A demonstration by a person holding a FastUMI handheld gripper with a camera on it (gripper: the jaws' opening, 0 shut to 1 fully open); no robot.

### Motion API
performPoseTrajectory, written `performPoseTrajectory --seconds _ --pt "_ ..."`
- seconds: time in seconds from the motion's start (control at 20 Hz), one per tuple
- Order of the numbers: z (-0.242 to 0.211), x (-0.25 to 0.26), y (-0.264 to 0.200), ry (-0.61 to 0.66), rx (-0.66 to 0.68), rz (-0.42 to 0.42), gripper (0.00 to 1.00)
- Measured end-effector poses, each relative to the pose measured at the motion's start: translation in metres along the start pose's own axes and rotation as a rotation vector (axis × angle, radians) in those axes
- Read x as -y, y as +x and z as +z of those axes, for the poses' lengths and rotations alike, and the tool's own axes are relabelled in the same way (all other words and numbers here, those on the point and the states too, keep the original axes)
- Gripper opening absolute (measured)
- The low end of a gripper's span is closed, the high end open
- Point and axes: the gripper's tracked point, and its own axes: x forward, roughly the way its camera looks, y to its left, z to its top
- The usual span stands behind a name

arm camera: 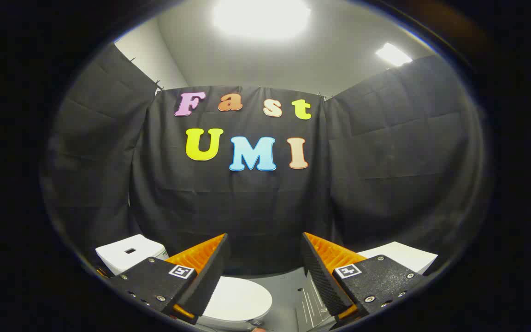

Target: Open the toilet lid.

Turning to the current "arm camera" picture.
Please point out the black backdrop cloth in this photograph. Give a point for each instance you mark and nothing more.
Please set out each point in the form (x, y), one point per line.
(256, 207)

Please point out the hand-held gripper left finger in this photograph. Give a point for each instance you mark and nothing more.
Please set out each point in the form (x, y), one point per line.
(208, 276)

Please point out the small ceiling light panel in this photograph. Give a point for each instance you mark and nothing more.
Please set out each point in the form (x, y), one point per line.
(393, 54)

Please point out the white box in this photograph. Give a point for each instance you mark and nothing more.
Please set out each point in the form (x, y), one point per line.
(404, 258)

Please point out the large ceiling light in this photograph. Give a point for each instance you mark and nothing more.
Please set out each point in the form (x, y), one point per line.
(261, 18)

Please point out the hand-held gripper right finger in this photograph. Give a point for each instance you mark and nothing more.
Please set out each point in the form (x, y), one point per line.
(323, 276)

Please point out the grey ribbed plastic panel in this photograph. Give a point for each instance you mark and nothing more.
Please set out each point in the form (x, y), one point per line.
(309, 304)

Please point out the white toilet lid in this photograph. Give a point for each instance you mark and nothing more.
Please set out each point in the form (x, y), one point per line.
(240, 297)

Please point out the white toilet body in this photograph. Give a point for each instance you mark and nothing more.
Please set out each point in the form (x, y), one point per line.
(118, 260)

